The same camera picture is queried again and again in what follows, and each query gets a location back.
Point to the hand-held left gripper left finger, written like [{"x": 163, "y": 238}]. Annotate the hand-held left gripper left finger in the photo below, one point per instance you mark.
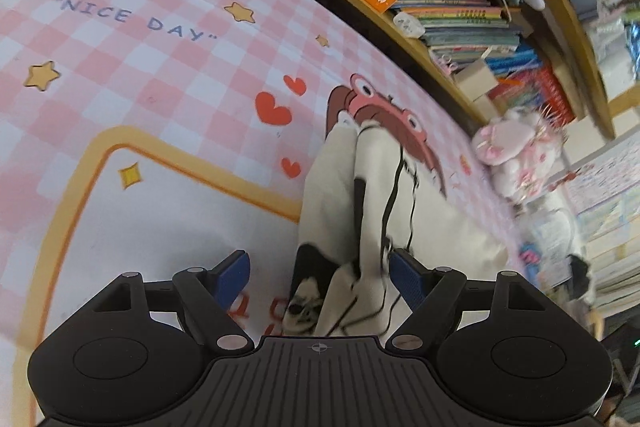
[{"x": 232, "y": 277}]

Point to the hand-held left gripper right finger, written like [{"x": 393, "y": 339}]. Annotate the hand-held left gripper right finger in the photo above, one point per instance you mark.
[{"x": 407, "y": 277}]

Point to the cream printed t-shirt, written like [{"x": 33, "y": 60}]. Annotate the cream printed t-shirt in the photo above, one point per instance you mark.
[{"x": 450, "y": 227}]

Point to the pink white plush bunny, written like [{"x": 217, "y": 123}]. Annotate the pink white plush bunny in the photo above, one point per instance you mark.
[{"x": 520, "y": 157}]

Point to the pink checked desk mat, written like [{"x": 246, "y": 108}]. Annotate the pink checked desk mat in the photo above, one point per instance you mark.
[{"x": 150, "y": 82}]

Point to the pink binder clips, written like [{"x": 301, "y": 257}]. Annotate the pink binder clips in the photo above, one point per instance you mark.
[{"x": 447, "y": 64}]

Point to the white wooden bookshelf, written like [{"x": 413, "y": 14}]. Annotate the white wooden bookshelf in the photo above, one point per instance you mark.
[{"x": 430, "y": 52}]

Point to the white charger plug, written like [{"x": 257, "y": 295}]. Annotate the white charger plug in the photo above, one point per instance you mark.
[{"x": 407, "y": 25}]

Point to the alphabet wall poster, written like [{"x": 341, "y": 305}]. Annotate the alphabet wall poster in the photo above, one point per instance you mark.
[{"x": 605, "y": 182}]

